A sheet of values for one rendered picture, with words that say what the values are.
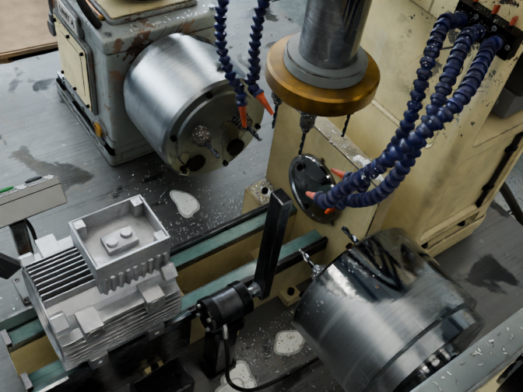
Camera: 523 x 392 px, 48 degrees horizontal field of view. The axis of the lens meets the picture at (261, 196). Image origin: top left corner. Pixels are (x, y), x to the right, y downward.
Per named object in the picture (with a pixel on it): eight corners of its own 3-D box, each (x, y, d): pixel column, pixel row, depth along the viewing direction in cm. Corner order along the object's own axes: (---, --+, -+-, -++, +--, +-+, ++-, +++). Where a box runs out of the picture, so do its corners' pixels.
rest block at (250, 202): (260, 208, 142) (267, 174, 133) (277, 229, 138) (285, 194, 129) (240, 218, 139) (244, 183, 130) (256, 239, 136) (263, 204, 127)
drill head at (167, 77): (187, 76, 154) (190, -13, 135) (268, 165, 136) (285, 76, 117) (96, 104, 142) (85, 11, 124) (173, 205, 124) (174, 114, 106)
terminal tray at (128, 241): (140, 220, 101) (138, 192, 95) (171, 265, 95) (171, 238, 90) (72, 249, 95) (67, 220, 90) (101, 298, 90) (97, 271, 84)
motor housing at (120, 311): (132, 256, 114) (128, 190, 100) (182, 332, 104) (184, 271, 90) (29, 302, 105) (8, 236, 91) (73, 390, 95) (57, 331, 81)
